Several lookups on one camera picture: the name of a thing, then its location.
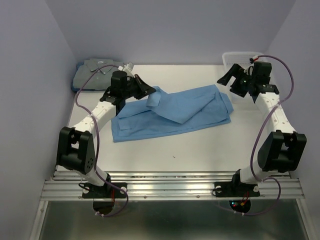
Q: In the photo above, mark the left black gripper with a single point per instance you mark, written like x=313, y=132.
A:
x=146, y=90

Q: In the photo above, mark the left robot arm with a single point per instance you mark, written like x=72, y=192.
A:
x=78, y=146

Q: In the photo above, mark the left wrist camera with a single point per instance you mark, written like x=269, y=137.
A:
x=128, y=68

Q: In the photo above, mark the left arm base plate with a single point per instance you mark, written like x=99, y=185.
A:
x=90, y=191

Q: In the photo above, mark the light blue long sleeve shirt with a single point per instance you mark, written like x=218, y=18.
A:
x=165, y=114

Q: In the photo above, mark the aluminium rail frame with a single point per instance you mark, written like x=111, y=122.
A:
x=179, y=167

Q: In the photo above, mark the folded blue shirt under grey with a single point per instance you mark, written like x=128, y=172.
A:
x=78, y=65

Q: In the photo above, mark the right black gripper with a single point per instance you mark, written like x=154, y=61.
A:
x=235, y=71

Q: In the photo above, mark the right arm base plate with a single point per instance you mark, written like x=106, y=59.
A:
x=226, y=189

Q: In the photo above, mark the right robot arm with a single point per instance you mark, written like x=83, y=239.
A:
x=283, y=148

